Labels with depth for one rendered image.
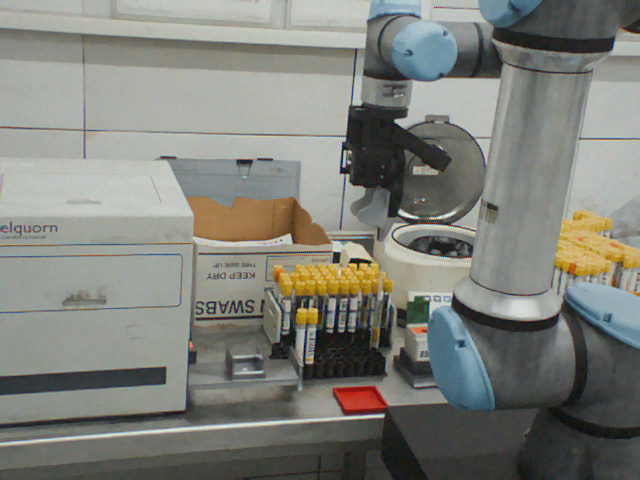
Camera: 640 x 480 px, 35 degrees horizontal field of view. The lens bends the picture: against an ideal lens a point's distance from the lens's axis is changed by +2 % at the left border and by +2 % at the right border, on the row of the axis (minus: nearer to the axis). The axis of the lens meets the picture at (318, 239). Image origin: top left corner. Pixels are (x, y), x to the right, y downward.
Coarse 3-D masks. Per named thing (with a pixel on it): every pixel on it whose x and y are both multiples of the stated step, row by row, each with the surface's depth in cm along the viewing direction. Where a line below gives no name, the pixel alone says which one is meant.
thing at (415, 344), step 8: (408, 328) 157; (416, 328) 156; (424, 328) 156; (408, 336) 157; (416, 336) 154; (424, 336) 155; (408, 344) 157; (416, 344) 154; (424, 344) 154; (408, 352) 157; (416, 352) 154; (424, 352) 154; (416, 360) 155
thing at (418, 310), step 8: (416, 296) 157; (408, 304) 157; (416, 304) 157; (424, 304) 158; (408, 312) 157; (416, 312) 158; (424, 312) 158; (408, 320) 157; (416, 320) 158; (424, 320) 158
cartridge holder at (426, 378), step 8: (400, 352) 159; (400, 360) 159; (408, 360) 156; (424, 360) 155; (400, 368) 158; (408, 368) 156; (416, 368) 154; (424, 368) 155; (408, 376) 155; (416, 376) 154; (424, 376) 154; (432, 376) 155; (416, 384) 153; (424, 384) 154; (432, 384) 154
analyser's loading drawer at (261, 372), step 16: (256, 352) 148; (192, 368) 145; (208, 368) 145; (224, 368) 146; (240, 368) 146; (256, 368) 147; (272, 368) 147; (288, 368) 147; (192, 384) 140; (208, 384) 141; (224, 384) 142; (240, 384) 142; (256, 384) 143; (272, 384) 144; (288, 384) 145
